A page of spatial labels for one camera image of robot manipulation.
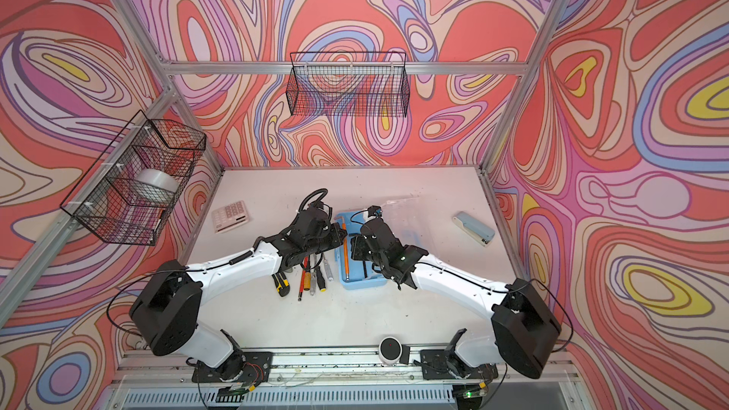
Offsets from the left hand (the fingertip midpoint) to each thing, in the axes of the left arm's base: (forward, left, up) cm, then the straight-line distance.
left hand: (352, 231), depth 85 cm
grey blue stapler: (+7, -42, -10) cm, 43 cm away
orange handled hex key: (-8, +2, -2) cm, 8 cm away
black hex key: (-7, -4, -12) cm, 14 cm away
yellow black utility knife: (-11, +22, -12) cm, 28 cm away
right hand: (-5, -1, 0) cm, 5 cm away
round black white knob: (-31, -10, -8) cm, 34 cm away
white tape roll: (0, +49, +21) cm, 53 cm away
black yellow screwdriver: (-10, +10, -12) cm, 19 cm away
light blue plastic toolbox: (-8, -1, -13) cm, 15 cm away
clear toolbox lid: (+9, -21, -8) cm, 25 cm away
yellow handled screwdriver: (-10, +14, -12) cm, 21 cm away
